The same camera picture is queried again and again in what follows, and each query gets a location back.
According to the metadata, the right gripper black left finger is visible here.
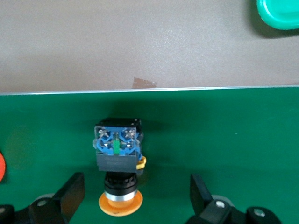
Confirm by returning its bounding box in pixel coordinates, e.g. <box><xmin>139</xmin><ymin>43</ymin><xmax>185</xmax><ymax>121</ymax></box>
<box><xmin>29</xmin><ymin>172</ymin><xmax>85</xmax><ymax>224</ymax></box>

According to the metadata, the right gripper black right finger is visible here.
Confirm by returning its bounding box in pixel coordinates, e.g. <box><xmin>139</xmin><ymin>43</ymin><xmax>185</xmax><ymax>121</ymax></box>
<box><xmin>186</xmin><ymin>174</ymin><xmax>235</xmax><ymax>224</ymax></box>

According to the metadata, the yellow pushbutton green-marked block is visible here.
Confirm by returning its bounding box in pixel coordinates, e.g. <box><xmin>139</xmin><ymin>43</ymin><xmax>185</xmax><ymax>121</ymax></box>
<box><xmin>92</xmin><ymin>118</ymin><xmax>147</xmax><ymax>217</ymax></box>

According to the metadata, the orange cylinder printed 4650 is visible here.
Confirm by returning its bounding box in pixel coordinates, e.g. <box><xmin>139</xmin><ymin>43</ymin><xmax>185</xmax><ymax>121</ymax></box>
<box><xmin>0</xmin><ymin>151</ymin><xmax>7</xmax><ymax>183</ymax></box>

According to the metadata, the green belt conveyor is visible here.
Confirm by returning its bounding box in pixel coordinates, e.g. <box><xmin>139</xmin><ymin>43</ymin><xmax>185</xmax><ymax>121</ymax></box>
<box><xmin>0</xmin><ymin>85</ymin><xmax>299</xmax><ymax>224</ymax></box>

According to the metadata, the green plastic tray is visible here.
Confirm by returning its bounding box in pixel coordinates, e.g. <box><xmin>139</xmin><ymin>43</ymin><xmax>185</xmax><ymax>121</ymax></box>
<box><xmin>256</xmin><ymin>0</ymin><xmax>299</xmax><ymax>30</ymax></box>

